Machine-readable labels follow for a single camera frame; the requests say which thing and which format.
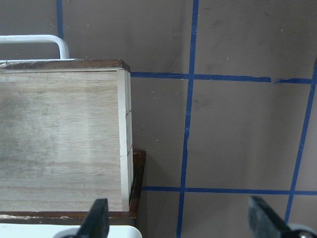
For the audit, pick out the light wooden drawer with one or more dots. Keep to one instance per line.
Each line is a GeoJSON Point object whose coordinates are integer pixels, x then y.
{"type": "Point", "coordinates": [65, 135]}

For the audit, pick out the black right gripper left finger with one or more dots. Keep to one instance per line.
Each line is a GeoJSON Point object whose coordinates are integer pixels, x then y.
{"type": "Point", "coordinates": [96, 223]}

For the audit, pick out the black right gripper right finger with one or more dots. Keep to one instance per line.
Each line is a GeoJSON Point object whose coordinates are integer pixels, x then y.
{"type": "Point", "coordinates": [264, 222]}

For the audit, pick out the dark brown wooden cabinet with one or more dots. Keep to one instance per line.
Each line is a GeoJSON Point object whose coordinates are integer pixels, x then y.
{"type": "Point", "coordinates": [76, 217]}

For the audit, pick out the white plastic tray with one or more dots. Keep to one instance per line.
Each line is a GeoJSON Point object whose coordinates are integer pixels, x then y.
{"type": "Point", "coordinates": [58, 231]}

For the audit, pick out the white drawer handle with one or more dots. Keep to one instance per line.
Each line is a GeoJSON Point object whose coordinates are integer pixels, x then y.
{"type": "Point", "coordinates": [43, 38]}

